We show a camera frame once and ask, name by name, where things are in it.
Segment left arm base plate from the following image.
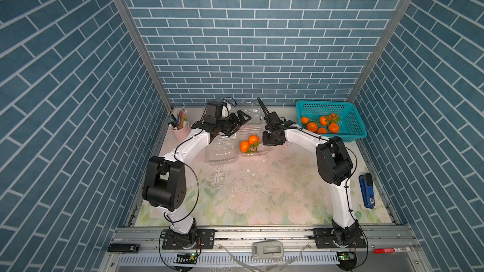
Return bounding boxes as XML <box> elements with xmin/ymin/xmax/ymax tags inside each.
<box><xmin>161</xmin><ymin>229</ymin><xmax>216</xmax><ymax>250</ymax></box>

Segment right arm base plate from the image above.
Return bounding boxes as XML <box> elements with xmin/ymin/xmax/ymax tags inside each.
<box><xmin>308</xmin><ymin>227</ymin><xmax>368</xmax><ymax>249</ymax></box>

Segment grey tape dispenser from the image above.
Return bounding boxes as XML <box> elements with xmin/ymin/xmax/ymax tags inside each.
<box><xmin>252</xmin><ymin>239</ymin><xmax>284</xmax><ymax>260</ymax></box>

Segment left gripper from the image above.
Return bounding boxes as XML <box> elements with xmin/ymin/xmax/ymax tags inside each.
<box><xmin>214</xmin><ymin>110</ymin><xmax>250</xmax><ymax>137</ymax></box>

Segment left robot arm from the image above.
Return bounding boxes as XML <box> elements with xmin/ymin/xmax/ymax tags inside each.
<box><xmin>142</xmin><ymin>99</ymin><xmax>252</xmax><ymax>249</ymax></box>

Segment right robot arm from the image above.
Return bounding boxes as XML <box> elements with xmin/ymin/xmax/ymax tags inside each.
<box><xmin>257</xmin><ymin>98</ymin><xmax>360</xmax><ymax>247</ymax></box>

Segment red marker pen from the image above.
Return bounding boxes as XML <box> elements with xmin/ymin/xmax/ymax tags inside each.
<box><xmin>373</xmin><ymin>247</ymin><xmax>412</xmax><ymax>254</ymax></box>

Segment teal plastic basket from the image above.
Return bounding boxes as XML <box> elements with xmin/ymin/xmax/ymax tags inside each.
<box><xmin>296</xmin><ymin>101</ymin><xmax>368</xmax><ymax>142</ymax></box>

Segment orange back container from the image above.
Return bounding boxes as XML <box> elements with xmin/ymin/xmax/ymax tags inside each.
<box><xmin>316</xmin><ymin>127</ymin><xmax>328</xmax><ymax>134</ymax></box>
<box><xmin>328</xmin><ymin>122</ymin><xmax>340</xmax><ymax>133</ymax></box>

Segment orange front container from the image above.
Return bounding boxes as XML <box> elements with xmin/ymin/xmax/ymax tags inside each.
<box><xmin>248</xmin><ymin>135</ymin><xmax>260</xmax><ymax>146</ymax></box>
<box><xmin>239</xmin><ymin>141</ymin><xmax>250</xmax><ymax>153</ymax></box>

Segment pink pen cup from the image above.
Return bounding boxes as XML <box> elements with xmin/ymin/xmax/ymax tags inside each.
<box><xmin>168</xmin><ymin>121</ymin><xmax>191</xmax><ymax>142</ymax></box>

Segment clear clamshell container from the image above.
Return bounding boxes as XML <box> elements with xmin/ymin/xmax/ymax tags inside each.
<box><xmin>239</xmin><ymin>102</ymin><xmax>265</xmax><ymax>126</ymax></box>
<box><xmin>205</xmin><ymin>135</ymin><xmax>238</xmax><ymax>165</ymax></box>
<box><xmin>236</xmin><ymin>125</ymin><xmax>270</xmax><ymax>157</ymax></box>

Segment pens in cup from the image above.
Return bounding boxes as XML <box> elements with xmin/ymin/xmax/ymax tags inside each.
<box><xmin>168</xmin><ymin>108</ymin><xmax>187</xmax><ymax>130</ymax></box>

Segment clear clamshell container front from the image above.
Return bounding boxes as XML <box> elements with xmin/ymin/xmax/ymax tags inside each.
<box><xmin>236</xmin><ymin>125</ymin><xmax>270</xmax><ymax>157</ymax></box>

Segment clear clamshell container back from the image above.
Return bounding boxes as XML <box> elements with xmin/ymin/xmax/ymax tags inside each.
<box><xmin>239</xmin><ymin>102</ymin><xmax>265</xmax><ymax>126</ymax></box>

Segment black device on rail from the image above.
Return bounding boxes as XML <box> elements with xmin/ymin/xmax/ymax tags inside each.
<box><xmin>107</xmin><ymin>243</ymin><xmax>140</xmax><ymax>254</ymax></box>

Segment blue stapler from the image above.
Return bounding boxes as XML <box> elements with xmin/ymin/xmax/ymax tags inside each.
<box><xmin>359</xmin><ymin>173</ymin><xmax>375</xmax><ymax>209</ymax></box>

